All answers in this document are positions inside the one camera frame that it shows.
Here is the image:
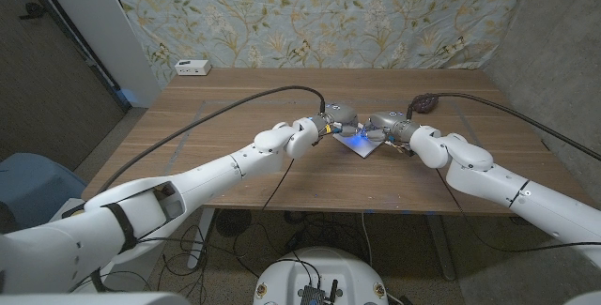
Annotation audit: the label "white paper sheet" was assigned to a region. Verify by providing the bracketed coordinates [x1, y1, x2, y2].
[331, 129, 384, 160]

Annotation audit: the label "grey table leg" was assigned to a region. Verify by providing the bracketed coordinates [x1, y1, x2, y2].
[424, 214, 457, 282]

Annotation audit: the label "white cabinet panel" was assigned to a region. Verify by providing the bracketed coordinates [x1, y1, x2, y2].
[35, 0, 163, 108]

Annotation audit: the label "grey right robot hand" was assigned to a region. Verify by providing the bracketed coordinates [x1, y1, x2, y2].
[365, 111, 422, 143]

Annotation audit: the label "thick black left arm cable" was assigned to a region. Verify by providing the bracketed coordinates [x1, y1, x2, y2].
[96, 84, 328, 196]

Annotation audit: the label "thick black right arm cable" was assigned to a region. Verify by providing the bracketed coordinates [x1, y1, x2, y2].
[406, 91, 601, 161]

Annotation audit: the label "blue plastic bin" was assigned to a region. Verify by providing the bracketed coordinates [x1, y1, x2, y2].
[0, 153, 88, 236]

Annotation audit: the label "thin grey hanging cable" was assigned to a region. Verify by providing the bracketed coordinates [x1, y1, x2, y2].
[360, 211, 373, 268]

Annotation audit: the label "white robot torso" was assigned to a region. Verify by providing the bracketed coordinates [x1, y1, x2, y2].
[253, 247, 390, 305]

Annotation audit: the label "white table leg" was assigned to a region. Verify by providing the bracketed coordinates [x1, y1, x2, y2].
[187, 208, 216, 269]

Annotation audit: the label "purple toy grapes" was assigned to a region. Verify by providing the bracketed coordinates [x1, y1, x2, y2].
[408, 93, 440, 114]

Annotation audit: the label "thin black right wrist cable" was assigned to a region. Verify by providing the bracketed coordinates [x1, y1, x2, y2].
[434, 168, 601, 253]

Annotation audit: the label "white power strip box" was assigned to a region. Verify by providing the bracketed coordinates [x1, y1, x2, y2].
[174, 59, 212, 77]

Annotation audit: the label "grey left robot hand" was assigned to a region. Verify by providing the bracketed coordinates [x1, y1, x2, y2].
[310, 102, 361, 138]

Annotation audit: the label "floral printed backdrop cloth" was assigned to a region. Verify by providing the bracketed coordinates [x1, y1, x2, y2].
[105, 0, 536, 88]

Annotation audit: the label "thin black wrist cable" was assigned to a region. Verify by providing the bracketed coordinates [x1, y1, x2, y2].
[260, 157, 296, 212]
[434, 168, 601, 253]

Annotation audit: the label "thin black left wrist cable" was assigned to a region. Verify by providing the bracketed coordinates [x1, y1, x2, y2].
[260, 157, 296, 212]

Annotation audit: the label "black round fan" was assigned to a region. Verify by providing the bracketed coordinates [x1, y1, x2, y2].
[214, 208, 253, 238]

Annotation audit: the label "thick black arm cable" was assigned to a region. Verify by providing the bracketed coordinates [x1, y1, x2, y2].
[406, 91, 601, 161]
[96, 84, 328, 196]

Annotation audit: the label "grey finned torso module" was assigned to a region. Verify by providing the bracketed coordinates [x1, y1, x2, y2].
[299, 284, 325, 305]

